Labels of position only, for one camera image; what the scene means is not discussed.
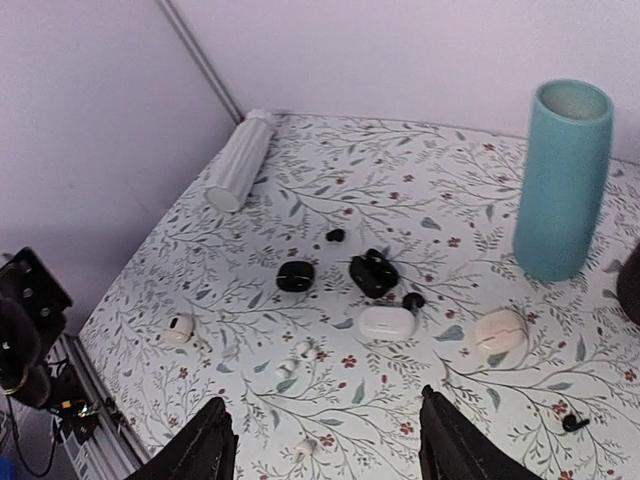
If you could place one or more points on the white ribbed vase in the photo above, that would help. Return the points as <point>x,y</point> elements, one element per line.
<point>234,170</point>

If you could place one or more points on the floral table mat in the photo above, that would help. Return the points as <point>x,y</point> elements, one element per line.
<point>440,204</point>

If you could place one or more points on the black earbud beside white case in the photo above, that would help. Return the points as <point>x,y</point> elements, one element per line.
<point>413,301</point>

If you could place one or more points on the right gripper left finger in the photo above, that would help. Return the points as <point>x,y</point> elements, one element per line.
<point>204,449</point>

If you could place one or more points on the white stem earbud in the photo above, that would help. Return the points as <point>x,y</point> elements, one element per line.
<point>304,449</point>

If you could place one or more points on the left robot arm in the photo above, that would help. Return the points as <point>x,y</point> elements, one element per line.
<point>33,306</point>

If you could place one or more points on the black earbud near centre back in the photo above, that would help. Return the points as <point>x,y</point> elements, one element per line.
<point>336,235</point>

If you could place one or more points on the open black earbud case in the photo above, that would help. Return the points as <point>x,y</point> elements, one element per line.
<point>373,274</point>

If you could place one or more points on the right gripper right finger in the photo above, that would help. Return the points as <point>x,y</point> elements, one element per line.
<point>453,448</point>

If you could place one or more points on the left aluminium frame post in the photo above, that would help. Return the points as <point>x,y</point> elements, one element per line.
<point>181,28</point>

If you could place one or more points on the teal vase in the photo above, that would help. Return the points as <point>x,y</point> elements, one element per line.
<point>566,167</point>

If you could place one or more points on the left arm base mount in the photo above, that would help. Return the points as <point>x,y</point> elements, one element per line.
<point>70,403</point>

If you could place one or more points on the black vase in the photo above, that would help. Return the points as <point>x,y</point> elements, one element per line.
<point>628,286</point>

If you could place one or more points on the beige earbud case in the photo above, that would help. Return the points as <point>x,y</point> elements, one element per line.
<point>500,331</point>

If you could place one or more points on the white oval earbud case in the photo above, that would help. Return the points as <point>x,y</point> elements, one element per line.
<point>386,323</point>

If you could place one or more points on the black round earbud case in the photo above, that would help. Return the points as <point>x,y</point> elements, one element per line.
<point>295,276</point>

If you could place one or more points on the white case with black earbud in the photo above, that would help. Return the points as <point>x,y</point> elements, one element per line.
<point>178,328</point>

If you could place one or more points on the small black earbud right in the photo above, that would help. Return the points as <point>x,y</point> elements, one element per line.
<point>571,423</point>

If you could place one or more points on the front aluminium rail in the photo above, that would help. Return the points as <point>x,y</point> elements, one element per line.
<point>102,446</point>

